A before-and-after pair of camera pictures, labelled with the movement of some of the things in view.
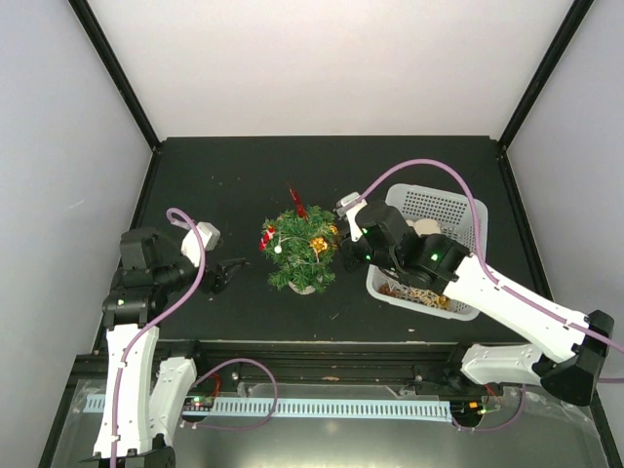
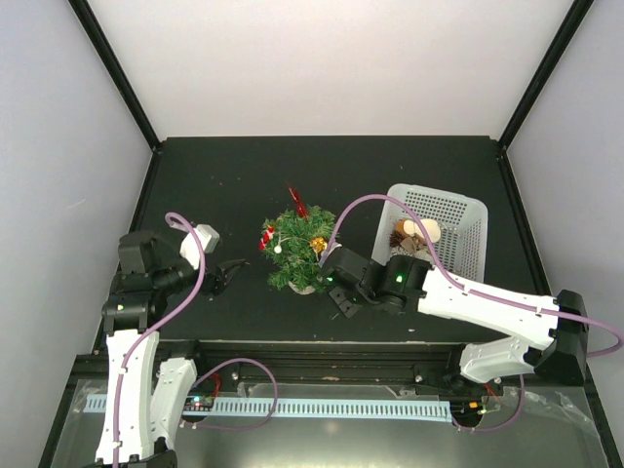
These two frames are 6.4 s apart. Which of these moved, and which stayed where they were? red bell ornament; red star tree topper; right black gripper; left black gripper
Moved: right black gripper
Stayed: left black gripper; red bell ornament; red star tree topper
